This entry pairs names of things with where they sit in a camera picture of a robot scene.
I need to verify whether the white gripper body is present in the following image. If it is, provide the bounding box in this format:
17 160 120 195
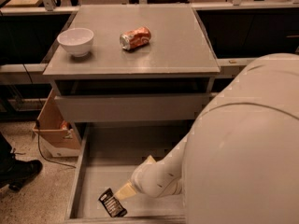
130 159 185 199

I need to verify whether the white ceramic bowl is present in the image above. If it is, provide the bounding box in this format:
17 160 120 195
57 28 94 57

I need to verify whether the black rxbar chocolate wrapper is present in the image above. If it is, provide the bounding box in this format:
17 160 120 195
98 189 127 217

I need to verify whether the open grey middle drawer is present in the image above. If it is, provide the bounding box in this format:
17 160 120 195
64 121 189 224

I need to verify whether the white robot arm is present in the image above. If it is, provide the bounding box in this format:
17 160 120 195
117 53 299 224

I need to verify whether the black shoe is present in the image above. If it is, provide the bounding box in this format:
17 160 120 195
0 147 44 192

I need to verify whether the black cable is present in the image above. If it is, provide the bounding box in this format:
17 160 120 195
35 119 78 169

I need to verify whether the grey drawer cabinet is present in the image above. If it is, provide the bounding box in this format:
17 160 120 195
44 4 220 139

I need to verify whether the crushed orange soda can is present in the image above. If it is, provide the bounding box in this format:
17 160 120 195
120 26 151 50

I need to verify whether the cardboard box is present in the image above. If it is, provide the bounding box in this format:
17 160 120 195
33 90 80 158

